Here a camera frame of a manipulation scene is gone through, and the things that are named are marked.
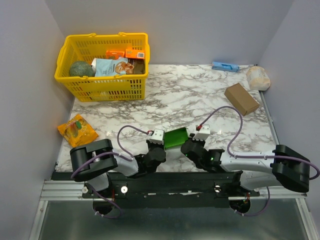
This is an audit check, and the green paper box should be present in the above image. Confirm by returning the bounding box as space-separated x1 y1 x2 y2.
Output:
164 127 189 150

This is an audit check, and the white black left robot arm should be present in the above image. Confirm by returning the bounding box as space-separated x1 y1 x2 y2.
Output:
69 139 166 192

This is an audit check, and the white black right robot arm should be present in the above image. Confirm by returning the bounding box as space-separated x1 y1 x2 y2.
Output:
180 138 310 193

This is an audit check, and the orange barcode box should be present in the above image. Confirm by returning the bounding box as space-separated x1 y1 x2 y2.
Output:
124 48 145 60

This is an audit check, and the light blue carton box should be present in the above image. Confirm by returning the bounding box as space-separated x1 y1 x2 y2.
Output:
211 61 240 73

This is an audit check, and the orange snack box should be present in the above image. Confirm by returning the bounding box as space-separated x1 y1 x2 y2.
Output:
105 50 125 60

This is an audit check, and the brown cardboard box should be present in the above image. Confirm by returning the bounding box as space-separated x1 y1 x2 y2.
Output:
224 83 260 116

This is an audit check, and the light blue snack pouch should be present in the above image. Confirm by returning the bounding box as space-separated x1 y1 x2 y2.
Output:
91 57 134 77

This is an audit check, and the orange candy bag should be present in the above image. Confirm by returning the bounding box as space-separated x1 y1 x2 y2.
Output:
57 114 99 148

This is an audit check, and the green round melon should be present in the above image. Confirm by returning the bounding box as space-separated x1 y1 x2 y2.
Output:
69 61 95 77

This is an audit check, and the beige wrapped paper bag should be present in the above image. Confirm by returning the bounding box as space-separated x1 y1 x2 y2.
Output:
246 66 271 91

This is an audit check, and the yellow plastic shopping basket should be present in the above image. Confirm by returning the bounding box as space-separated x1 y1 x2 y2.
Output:
54 32 150 102

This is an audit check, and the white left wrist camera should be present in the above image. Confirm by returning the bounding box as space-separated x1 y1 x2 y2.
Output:
147 129 165 145

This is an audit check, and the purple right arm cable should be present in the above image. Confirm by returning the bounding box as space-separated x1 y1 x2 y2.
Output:
196 105 320 180

